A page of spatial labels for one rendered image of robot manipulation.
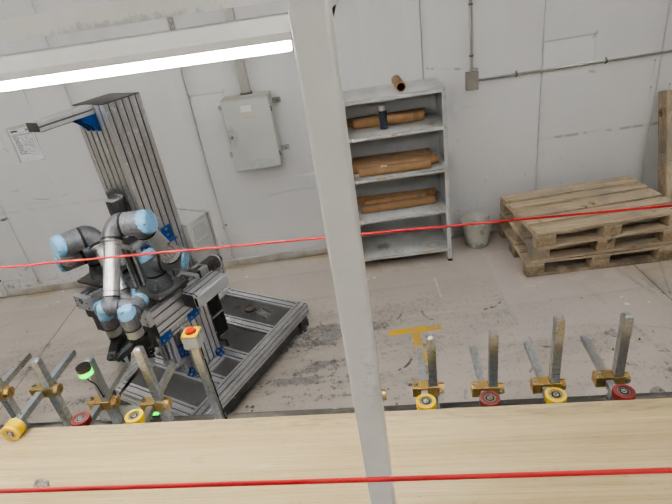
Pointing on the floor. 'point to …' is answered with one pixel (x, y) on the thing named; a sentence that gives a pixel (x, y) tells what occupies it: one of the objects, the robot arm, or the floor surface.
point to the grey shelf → (392, 247)
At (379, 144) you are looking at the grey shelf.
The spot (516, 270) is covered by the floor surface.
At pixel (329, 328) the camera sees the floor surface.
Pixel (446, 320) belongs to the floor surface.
